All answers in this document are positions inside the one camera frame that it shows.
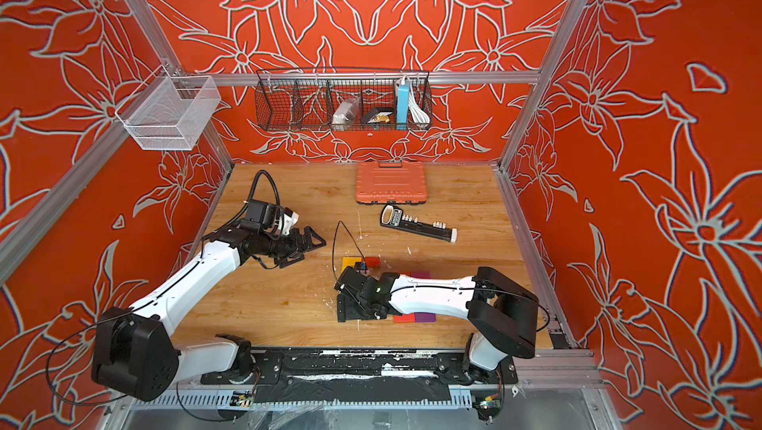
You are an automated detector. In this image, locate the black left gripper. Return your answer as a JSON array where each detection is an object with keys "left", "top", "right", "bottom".
[{"left": 260, "top": 226, "right": 327, "bottom": 265}]

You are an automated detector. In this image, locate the small red block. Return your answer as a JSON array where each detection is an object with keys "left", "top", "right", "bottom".
[{"left": 363, "top": 256, "right": 380, "bottom": 268}]

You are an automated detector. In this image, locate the orange block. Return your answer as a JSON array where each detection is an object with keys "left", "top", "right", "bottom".
[{"left": 341, "top": 257, "right": 363, "bottom": 270}]

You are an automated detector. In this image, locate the long red block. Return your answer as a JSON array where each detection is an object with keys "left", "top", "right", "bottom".
[{"left": 393, "top": 314, "right": 416, "bottom": 324}]

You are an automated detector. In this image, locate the dark purple block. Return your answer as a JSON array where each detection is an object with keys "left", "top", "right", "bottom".
[{"left": 415, "top": 313, "right": 437, "bottom": 323}]

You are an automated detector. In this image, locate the small magenta block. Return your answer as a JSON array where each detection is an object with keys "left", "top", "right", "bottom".
[{"left": 410, "top": 271, "right": 431, "bottom": 279}]

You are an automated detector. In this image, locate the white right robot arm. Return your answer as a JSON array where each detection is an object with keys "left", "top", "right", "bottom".
[{"left": 335, "top": 266, "right": 541, "bottom": 372}]

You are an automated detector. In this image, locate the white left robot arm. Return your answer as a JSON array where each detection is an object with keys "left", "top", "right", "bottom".
[{"left": 91, "top": 227, "right": 327, "bottom": 401}]

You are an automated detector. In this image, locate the orange plastic tool case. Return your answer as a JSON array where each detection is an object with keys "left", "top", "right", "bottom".
[{"left": 355, "top": 161, "right": 429, "bottom": 205}]

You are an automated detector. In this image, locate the silver packet in basket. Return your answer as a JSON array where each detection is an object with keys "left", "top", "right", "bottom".
[{"left": 331, "top": 98, "right": 361, "bottom": 131}]

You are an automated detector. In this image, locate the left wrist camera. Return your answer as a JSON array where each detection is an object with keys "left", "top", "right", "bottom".
[{"left": 238, "top": 200, "right": 299, "bottom": 239}]

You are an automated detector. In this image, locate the black wire wall basket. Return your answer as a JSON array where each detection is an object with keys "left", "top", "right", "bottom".
[{"left": 254, "top": 68, "right": 434, "bottom": 132}]

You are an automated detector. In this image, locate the white wire basket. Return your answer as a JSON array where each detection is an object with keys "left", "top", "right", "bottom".
[{"left": 117, "top": 76, "right": 220, "bottom": 151}]

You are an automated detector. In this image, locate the aluminium frame post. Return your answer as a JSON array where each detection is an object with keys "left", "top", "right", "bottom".
[{"left": 124, "top": 0, "right": 185, "bottom": 77}]

